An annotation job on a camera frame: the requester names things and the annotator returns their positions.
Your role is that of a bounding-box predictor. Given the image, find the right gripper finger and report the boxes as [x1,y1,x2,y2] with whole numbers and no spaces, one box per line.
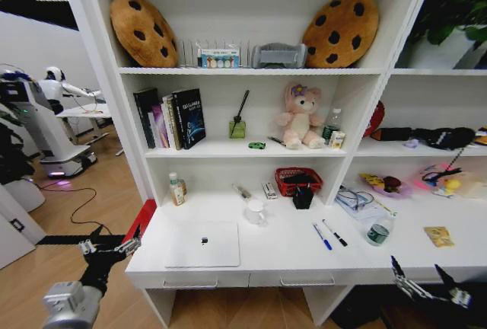
[434,264,473,308]
[390,255,434,302]

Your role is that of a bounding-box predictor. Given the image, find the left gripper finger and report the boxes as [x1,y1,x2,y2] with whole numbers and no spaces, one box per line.
[113,225,143,257]
[78,225,105,257]

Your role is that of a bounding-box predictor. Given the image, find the yellow snack packet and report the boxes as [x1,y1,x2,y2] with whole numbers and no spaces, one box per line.
[423,225,456,248]

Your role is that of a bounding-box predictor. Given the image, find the brown tea bottle white cap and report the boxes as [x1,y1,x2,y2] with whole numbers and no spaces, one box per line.
[167,171,188,207]

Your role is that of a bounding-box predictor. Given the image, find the white laptop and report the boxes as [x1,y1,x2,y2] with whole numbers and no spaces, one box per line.
[164,220,242,269]

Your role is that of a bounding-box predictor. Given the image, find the white cabinet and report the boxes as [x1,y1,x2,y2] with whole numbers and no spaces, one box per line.
[0,183,47,270]

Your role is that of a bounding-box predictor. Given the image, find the black white marker pen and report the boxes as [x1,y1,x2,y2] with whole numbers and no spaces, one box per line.
[321,219,349,248]

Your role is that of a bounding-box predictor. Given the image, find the white round planter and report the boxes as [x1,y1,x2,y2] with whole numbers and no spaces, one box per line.
[0,177,46,224]

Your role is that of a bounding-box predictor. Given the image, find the blue pen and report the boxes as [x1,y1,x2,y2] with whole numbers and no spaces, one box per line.
[312,222,333,251]

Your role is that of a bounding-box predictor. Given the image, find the dark leafy plant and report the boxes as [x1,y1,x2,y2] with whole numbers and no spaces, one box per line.
[0,107,36,186]

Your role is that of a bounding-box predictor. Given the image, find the pink purple book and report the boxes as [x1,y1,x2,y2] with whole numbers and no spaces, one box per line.
[148,103,170,149]

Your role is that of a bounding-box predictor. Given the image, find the clear tube with dark contents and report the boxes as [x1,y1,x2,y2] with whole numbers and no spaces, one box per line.
[232,183,253,200]

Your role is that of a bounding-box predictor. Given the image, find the white spine book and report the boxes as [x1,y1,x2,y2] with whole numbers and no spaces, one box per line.
[161,94,183,151]

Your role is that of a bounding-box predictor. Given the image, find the clear glass pitcher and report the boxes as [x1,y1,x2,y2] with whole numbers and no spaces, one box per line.
[243,199,269,228]

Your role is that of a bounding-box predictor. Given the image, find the black pen holder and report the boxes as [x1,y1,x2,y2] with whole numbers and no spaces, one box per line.
[291,185,316,210]

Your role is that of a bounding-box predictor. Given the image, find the plain black book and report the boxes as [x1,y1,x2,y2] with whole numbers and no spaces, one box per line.
[132,88,161,150]

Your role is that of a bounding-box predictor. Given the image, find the white standing desk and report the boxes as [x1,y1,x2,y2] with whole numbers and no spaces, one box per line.
[56,101,117,146]

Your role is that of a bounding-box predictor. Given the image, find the black book blue print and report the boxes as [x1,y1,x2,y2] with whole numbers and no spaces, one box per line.
[171,88,207,151]

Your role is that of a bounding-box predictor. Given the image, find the black case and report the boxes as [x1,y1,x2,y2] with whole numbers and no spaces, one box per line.
[371,126,414,142]

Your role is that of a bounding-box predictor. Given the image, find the black bag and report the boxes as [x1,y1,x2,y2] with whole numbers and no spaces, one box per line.
[412,126,477,152]

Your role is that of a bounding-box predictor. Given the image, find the red mesh basket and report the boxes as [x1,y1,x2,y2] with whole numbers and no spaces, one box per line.
[274,167,324,198]

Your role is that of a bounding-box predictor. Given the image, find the small white box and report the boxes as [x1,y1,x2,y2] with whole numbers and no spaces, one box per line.
[262,181,279,201]

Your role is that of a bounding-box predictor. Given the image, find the small white drink carton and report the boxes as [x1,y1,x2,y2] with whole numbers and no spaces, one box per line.
[329,130,347,150]

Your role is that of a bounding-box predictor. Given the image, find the green reed diffuser bottle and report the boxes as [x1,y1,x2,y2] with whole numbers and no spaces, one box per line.
[228,89,251,140]

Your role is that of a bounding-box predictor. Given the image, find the white humanoid robot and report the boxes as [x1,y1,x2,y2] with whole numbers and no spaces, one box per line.
[37,65,104,115]

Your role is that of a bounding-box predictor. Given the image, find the red round cushion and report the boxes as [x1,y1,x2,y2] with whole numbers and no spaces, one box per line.
[362,100,387,139]

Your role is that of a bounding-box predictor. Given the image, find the clear bottle green label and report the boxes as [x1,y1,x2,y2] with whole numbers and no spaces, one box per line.
[322,107,343,145]

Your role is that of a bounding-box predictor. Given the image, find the pink plush bunny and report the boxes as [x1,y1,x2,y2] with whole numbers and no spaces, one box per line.
[274,81,327,151]

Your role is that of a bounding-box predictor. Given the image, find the white file divider rack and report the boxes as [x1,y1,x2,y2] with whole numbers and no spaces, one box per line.
[177,38,253,69]

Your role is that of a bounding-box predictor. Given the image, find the white shelving desk unit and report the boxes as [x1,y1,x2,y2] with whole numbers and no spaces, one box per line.
[56,0,487,328]

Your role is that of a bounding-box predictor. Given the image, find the white blue printed box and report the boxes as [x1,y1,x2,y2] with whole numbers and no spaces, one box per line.
[196,47,242,69]

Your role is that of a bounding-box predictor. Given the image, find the brown cookie plush pillow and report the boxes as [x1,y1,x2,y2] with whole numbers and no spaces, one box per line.
[109,0,180,69]
[301,0,380,69]

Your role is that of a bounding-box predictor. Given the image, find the white plant pot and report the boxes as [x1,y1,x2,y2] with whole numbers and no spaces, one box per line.
[394,28,477,70]

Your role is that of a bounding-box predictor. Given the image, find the green potted plant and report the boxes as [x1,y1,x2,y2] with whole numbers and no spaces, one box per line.
[409,0,487,46]

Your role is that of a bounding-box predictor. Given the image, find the black floor cable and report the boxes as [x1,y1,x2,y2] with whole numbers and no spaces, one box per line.
[36,180,113,235]

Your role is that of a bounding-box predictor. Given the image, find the silver drawer handle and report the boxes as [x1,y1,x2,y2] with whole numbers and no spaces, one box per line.
[279,274,336,287]
[162,277,219,289]

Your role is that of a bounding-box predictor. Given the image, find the blue cable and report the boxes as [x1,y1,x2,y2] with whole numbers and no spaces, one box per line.
[336,187,376,212]

